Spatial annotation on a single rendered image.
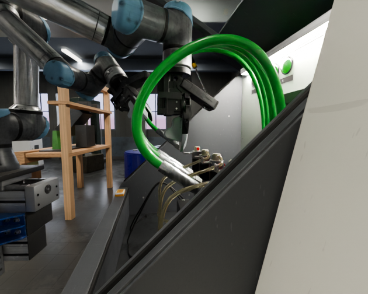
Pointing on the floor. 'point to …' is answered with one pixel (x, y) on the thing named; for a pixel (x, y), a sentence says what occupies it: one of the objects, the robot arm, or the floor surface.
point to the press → (90, 164)
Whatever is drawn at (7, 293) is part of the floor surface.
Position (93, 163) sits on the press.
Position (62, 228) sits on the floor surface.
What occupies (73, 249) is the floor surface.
